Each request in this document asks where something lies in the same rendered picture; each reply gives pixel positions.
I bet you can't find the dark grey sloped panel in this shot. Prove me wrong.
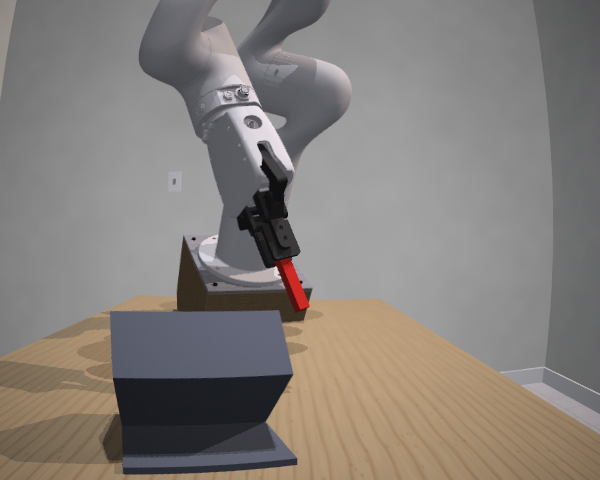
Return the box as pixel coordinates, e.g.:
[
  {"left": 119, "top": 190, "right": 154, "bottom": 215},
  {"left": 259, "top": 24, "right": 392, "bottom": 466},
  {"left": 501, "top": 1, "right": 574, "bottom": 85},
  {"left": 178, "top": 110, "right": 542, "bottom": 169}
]
[{"left": 110, "top": 310, "right": 297, "bottom": 475}]

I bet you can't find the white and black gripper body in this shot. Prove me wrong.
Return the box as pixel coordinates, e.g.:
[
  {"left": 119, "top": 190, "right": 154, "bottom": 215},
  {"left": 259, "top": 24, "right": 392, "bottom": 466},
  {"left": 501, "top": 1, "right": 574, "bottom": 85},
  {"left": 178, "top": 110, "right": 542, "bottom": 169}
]
[{"left": 200, "top": 106, "right": 295, "bottom": 218}]

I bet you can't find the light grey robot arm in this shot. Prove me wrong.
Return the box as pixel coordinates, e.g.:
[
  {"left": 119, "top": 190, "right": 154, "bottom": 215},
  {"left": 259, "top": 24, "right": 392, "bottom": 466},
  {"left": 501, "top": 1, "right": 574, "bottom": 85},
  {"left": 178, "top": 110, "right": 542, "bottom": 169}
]
[{"left": 139, "top": 0, "right": 352, "bottom": 287}]

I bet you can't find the red rectangular peg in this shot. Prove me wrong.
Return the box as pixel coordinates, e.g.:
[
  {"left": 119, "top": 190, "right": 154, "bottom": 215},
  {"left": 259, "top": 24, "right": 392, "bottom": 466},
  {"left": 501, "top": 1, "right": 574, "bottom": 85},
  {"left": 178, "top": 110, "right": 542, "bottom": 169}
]
[{"left": 275, "top": 258, "right": 310, "bottom": 313}]

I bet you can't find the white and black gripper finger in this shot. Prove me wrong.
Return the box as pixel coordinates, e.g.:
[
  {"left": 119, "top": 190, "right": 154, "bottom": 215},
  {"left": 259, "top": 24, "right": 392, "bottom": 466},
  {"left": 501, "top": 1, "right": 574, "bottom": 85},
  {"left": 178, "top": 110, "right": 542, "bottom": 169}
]
[
  {"left": 237, "top": 205, "right": 276, "bottom": 268},
  {"left": 253, "top": 143, "right": 300, "bottom": 261}
]

